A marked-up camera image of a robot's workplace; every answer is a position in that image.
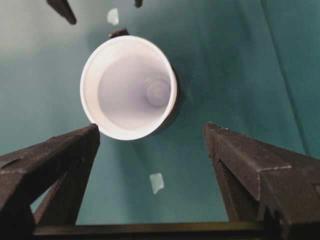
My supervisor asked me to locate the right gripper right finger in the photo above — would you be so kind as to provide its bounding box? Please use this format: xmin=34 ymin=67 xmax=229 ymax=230
xmin=204 ymin=122 xmax=320 ymax=240

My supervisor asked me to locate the left tape marker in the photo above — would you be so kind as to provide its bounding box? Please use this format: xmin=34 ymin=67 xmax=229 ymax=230
xmin=106 ymin=8 xmax=120 ymax=26

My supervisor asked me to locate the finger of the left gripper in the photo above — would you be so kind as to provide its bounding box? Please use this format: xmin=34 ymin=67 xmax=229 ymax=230
xmin=46 ymin=0 xmax=77 ymax=25
xmin=134 ymin=0 xmax=143 ymax=8

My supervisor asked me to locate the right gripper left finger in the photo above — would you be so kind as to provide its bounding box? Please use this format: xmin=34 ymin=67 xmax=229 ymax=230
xmin=0 ymin=124 xmax=100 ymax=240

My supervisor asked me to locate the tape marker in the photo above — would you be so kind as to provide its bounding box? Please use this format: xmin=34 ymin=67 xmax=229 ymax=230
xmin=149 ymin=172 xmax=165 ymax=195
xmin=106 ymin=8 xmax=120 ymax=26

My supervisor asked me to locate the right tape marker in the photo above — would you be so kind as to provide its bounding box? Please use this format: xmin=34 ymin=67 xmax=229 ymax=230
xmin=149 ymin=172 xmax=165 ymax=195

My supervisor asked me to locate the white paper cup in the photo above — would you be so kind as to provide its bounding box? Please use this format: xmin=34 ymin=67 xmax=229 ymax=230
xmin=79 ymin=35 xmax=177 ymax=141

